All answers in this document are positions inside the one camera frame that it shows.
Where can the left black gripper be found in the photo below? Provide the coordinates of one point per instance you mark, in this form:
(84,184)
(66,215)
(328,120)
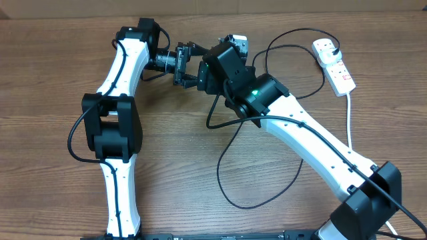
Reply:
(185,79)

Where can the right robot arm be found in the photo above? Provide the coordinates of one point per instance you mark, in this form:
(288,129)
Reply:
(369,194)

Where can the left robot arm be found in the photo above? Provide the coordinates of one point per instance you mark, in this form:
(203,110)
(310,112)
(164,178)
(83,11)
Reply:
(112,125)

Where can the white charger plug adapter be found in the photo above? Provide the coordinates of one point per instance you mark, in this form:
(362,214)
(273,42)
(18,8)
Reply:
(328,57)

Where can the white power strip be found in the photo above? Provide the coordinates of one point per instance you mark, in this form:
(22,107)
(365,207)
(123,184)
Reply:
(337,74)

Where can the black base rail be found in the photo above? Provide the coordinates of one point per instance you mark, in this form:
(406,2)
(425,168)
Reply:
(298,234)

